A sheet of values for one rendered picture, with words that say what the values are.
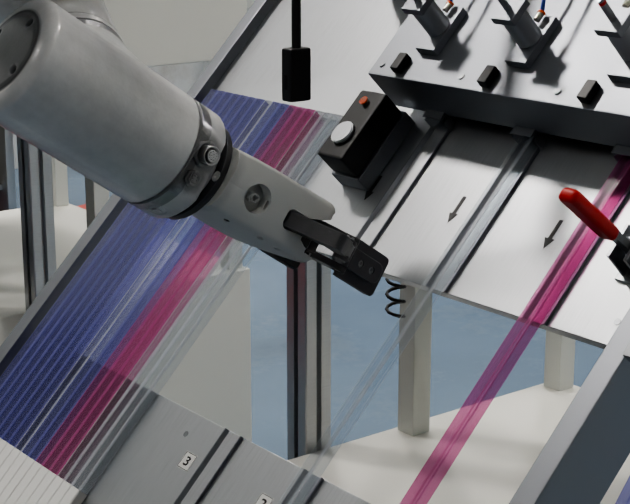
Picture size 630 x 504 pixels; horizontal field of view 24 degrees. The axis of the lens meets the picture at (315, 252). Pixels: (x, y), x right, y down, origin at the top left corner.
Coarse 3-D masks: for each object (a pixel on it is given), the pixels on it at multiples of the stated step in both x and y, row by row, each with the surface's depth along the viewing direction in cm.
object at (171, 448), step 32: (160, 416) 130; (192, 416) 128; (128, 448) 130; (160, 448) 128; (192, 448) 125; (224, 448) 123; (256, 448) 120; (128, 480) 128; (160, 480) 125; (192, 480) 122; (224, 480) 120; (256, 480) 118; (288, 480) 116; (320, 480) 113
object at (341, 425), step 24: (528, 144) 121; (504, 168) 121; (504, 192) 120; (480, 216) 119; (456, 240) 119; (456, 264) 119; (432, 288) 118; (408, 312) 117; (408, 336) 117; (384, 360) 116; (360, 384) 116; (360, 408) 115; (336, 432) 114; (312, 456) 114; (312, 480) 114
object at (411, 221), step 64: (320, 0) 156; (384, 0) 148; (256, 64) 156; (320, 64) 148; (512, 128) 125; (320, 192) 136; (384, 192) 130; (448, 192) 125; (512, 192) 120; (512, 256) 116; (576, 320) 108
